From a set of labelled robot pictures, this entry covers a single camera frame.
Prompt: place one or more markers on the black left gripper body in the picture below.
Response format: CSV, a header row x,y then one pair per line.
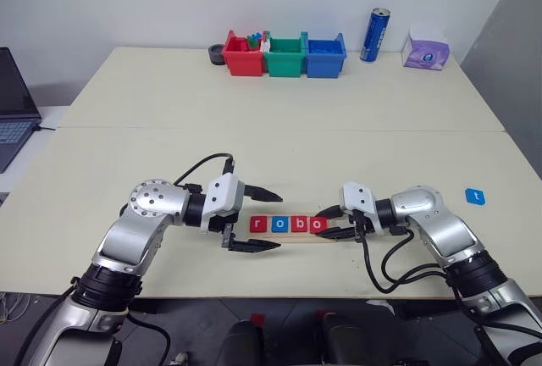
x,y
224,220

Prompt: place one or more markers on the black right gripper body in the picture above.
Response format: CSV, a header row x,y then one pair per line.
x,y
362,222

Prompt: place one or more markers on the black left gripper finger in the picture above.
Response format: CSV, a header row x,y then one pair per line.
x,y
260,193
254,246

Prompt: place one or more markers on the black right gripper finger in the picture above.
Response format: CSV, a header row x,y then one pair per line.
x,y
339,234
332,211

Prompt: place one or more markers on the red letter tile o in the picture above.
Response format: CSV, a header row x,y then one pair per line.
x,y
317,225

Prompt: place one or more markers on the red letter tile b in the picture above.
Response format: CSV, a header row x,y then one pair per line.
x,y
300,224

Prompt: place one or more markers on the wooden letter tray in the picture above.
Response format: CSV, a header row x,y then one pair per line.
x,y
296,237

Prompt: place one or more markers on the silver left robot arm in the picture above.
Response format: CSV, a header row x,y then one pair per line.
x,y
127,239

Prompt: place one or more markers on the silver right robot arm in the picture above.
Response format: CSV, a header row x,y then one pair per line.
x,y
440,230

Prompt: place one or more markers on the red letter tile r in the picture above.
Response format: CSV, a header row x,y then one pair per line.
x,y
258,224

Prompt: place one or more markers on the blue letter tile o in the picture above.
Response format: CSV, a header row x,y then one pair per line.
x,y
280,224

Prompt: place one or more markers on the blue letter tile t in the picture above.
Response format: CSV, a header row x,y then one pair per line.
x,y
475,196

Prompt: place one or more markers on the dark rounded shape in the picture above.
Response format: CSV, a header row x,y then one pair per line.
x,y
345,340
239,345

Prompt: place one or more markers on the red plastic bin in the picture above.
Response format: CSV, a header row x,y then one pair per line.
x,y
245,63

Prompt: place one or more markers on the green plastic bin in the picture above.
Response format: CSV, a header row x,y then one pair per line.
x,y
284,63

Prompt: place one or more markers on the blue plastic bin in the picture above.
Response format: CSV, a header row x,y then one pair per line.
x,y
324,63

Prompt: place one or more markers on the white toy brick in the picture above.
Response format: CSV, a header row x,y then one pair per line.
x,y
265,46

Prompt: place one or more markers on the green toy brick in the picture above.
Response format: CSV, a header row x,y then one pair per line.
x,y
254,44

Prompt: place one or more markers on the blue toy brick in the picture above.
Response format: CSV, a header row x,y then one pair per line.
x,y
254,36

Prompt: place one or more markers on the purple tissue box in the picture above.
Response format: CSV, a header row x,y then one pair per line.
x,y
424,54

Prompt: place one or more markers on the blue drink can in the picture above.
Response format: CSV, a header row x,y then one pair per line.
x,y
374,35

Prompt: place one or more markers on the white side table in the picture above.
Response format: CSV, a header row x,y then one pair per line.
x,y
53,116

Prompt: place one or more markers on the dark laptop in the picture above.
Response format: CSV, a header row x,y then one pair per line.
x,y
12,99

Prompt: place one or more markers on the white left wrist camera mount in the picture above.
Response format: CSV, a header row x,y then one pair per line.
x,y
222,196

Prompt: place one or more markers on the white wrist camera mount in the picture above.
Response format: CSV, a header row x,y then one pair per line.
x,y
357,196
222,196

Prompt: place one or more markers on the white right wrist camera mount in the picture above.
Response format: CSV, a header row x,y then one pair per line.
x,y
357,196

